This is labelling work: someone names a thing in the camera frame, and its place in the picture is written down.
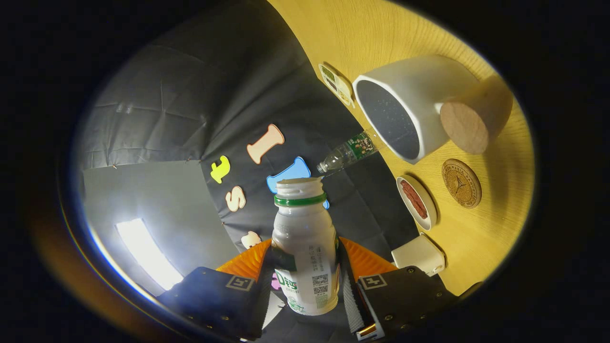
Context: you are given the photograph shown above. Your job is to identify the cream toaster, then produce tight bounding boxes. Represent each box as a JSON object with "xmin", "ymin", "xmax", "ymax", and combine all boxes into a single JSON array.
[{"xmin": 391, "ymin": 233, "xmax": 446, "ymax": 277}]

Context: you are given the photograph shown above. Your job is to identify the black backdrop cloth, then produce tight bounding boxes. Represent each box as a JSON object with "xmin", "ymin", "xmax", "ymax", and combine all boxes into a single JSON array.
[{"xmin": 79, "ymin": 0, "xmax": 420, "ymax": 343}]

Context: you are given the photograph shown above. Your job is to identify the white cup wooden handle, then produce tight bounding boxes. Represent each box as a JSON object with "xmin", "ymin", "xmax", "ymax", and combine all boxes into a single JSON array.
[{"xmin": 352, "ymin": 55, "xmax": 514, "ymax": 165}]

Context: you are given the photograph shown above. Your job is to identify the white juice bottle green label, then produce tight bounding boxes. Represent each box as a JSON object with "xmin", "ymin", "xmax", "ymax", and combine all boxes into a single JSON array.
[{"xmin": 271, "ymin": 177, "xmax": 341, "ymax": 316}]

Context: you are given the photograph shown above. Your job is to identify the wooden table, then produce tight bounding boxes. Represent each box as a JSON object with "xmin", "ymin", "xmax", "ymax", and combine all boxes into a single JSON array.
[{"xmin": 267, "ymin": 0, "xmax": 535, "ymax": 297}]

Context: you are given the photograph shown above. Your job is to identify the round white plate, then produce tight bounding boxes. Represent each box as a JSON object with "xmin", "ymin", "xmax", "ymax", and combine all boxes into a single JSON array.
[{"xmin": 396, "ymin": 174, "xmax": 437, "ymax": 232}]

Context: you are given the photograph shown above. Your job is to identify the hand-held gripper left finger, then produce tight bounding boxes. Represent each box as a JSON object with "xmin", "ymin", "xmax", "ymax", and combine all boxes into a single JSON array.
[{"xmin": 157, "ymin": 238, "xmax": 275, "ymax": 341}]

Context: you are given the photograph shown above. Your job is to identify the red sausage strips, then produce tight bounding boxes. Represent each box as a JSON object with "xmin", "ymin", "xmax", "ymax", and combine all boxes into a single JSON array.
[{"xmin": 400, "ymin": 180, "xmax": 428, "ymax": 220}]

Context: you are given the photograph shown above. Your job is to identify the bright ceiling light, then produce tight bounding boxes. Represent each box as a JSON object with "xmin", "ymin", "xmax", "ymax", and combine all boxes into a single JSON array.
[{"xmin": 116, "ymin": 218, "xmax": 184, "ymax": 291}]

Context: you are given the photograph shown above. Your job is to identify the clear plastic water bottle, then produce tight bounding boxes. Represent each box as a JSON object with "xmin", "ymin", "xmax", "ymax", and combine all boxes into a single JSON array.
[{"xmin": 317, "ymin": 131, "xmax": 382, "ymax": 174}]

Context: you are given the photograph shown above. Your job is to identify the white divided dish with grains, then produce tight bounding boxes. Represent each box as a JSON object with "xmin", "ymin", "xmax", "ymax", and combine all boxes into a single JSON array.
[{"xmin": 318, "ymin": 63, "xmax": 356, "ymax": 108}]

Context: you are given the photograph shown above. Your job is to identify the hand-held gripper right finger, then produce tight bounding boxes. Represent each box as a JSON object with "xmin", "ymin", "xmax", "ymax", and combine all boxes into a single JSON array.
[{"xmin": 337, "ymin": 237, "xmax": 460, "ymax": 341}]

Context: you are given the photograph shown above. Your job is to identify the round cork coaster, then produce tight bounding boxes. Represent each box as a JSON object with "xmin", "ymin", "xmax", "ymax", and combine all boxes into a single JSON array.
[{"xmin": 441, "ymin": 159, "xmax": 482, "ymax": 209}]

